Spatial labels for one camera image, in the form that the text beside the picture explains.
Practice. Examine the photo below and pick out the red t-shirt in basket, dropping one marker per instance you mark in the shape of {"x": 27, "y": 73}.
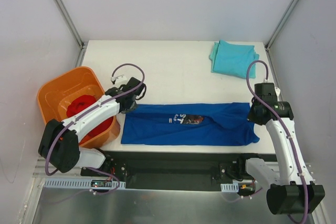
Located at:
{"x": 81, "y": 103}

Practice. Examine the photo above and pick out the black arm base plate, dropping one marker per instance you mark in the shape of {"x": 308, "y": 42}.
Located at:
{"x": 175, "y": 171}

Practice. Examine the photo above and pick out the aluminium frame post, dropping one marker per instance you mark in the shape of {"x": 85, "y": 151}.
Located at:
{"x": 69, "y": 22}
{"x": 281, "y": 24}

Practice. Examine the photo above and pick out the aluminium front rail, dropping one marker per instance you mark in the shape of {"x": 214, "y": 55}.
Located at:
{"x": 86, "y": 172}

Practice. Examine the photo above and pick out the orange plastic basket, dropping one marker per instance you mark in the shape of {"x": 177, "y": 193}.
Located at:
{"x": 56, "y": 95}

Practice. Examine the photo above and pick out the right aluminium frame post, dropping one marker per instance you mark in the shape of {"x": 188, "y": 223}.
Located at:
{"x": 281, "y": 24}

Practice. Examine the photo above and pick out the white cable duct left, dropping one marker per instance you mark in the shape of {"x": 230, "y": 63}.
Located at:
{"x": 70, "y": 183}

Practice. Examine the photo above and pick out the left aluminium frame post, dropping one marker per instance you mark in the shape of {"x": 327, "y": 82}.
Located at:
{"x": 69, "y": 22}

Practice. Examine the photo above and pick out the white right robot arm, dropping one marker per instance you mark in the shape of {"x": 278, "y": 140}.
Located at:
{"x": 292, "y": 190}

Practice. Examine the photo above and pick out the white cable duct right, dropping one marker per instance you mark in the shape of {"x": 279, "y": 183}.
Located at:
{"x": 230, "y": 188}

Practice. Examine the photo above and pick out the white cable duct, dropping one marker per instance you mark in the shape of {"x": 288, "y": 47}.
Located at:
{"x": 70, "y": 183}
{"x": 230, "y": 188}

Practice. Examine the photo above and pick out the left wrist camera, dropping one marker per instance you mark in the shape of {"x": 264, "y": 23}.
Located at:
{"x": 119, "y": 80}

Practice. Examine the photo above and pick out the folded teal t-shirt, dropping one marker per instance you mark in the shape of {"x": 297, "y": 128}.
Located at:
{"x": 232, "y": 59}

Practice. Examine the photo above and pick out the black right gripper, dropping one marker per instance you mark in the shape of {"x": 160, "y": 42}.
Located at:
{"x": 253, "y": 115}

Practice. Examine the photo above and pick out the blue printed t-shirt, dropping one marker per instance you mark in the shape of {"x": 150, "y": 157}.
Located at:
{"x": 219, "y": 124}

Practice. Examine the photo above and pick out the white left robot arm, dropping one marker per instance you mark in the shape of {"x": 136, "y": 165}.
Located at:
{"x": 60, "y": 143}

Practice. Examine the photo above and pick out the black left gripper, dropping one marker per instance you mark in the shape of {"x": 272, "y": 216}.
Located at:
{"x": 130, "y": 104}

